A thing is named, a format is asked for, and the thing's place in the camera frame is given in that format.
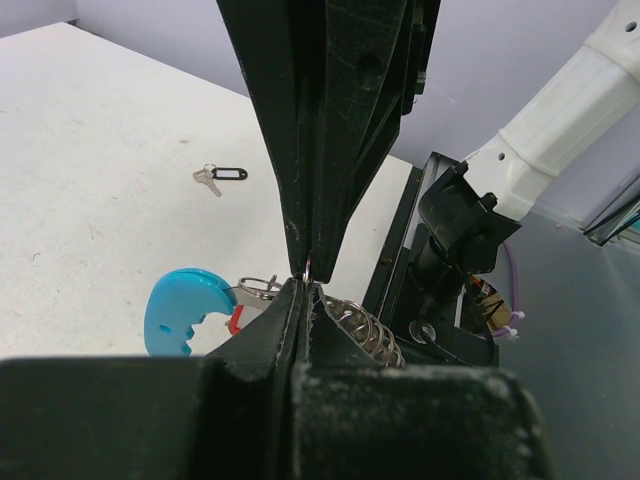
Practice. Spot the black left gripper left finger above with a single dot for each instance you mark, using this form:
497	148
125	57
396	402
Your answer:
225	415

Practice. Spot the silver key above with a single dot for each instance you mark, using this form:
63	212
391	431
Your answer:
206	176

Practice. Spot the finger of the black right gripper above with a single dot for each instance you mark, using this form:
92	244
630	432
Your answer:
279	46
374	63

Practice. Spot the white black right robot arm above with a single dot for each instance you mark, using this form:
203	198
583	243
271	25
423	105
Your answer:
586	97

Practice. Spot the red key tag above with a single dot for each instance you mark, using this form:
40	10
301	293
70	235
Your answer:
242	316

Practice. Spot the metal key organizer blue handle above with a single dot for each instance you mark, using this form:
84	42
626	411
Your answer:
183	298

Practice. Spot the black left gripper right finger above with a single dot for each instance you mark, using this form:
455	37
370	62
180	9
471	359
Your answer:
354	419

